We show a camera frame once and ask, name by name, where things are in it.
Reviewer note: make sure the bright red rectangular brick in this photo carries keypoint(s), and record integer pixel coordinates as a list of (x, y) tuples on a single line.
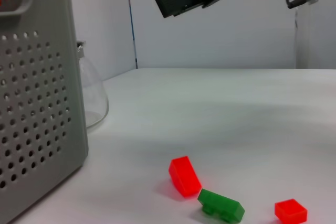
[(185, 176)]

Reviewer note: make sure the green toy brick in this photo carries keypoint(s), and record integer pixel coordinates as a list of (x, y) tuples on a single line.
[(220, 204)]

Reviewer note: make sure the glass carafe black lid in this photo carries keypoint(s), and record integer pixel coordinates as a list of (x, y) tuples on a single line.
[(92, 95)]

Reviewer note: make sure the bright red square brick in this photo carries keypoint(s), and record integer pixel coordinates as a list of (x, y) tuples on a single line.
[(290, 211)]

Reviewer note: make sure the grey-green perforated storage bin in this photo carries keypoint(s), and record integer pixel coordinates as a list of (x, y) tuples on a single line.
[(39, 103)]

